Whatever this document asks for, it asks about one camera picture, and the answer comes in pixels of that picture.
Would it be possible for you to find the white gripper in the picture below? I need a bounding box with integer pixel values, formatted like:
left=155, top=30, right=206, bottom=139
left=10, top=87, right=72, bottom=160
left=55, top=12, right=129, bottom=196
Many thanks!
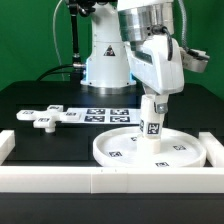
left=125, top=35, right=184, bottom=114

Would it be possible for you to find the white round table top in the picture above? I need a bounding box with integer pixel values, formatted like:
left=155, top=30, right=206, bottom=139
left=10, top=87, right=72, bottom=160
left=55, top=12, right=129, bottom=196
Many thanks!
left=93, top=126, right=206, bottom=168

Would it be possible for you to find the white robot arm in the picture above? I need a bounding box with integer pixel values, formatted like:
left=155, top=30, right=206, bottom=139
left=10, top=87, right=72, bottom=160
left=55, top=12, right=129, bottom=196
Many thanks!
left=81, top=0, right=184, bottom=114

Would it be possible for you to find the white fiducial marker sheet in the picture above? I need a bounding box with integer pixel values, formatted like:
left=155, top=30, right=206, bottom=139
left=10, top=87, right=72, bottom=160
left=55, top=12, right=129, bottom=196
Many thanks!
left=60, top=108, right=140, bottom=124

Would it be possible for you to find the white right fence bar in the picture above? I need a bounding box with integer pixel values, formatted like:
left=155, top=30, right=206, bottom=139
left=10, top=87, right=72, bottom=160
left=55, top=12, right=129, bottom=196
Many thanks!
left=199, top=132, right=224, bottom=168

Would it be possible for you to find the white fence bar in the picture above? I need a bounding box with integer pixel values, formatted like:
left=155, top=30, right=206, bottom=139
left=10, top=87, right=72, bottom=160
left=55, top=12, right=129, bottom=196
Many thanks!
left=0, top=166, right=224, bottom=194
left=199, top=132, right=224, bottom=168
left=0, top=130, right=15, bottom=166

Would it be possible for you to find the white cross-shaped table base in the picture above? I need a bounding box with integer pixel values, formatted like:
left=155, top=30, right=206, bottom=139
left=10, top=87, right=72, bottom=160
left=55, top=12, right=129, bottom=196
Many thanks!
left=16, top=105, right=81, bottom=133

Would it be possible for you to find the white left fence bar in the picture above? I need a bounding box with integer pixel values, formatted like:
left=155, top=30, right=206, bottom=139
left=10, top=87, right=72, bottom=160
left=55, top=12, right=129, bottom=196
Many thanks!
left=0, top=130, right=15, bottom=166

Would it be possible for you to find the white front fence bar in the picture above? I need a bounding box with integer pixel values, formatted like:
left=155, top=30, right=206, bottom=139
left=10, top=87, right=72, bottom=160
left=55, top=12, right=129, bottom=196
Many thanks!
left=0, top=166, right=224, bottom=194

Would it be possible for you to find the black cable bundle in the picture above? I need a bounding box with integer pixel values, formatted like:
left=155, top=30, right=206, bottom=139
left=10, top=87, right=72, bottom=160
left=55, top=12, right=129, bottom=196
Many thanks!
left=35, top=64, right=75, bottom=82

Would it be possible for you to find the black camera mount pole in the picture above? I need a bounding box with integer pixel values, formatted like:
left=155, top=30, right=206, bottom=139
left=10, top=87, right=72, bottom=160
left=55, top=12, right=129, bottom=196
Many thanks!
left=65, top=0, right=98, bottom=83

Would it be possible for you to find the grey cable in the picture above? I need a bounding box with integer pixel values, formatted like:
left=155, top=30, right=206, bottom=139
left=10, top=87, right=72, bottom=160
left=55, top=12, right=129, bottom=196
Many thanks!
left=52, top=0, right=68, bottom=81

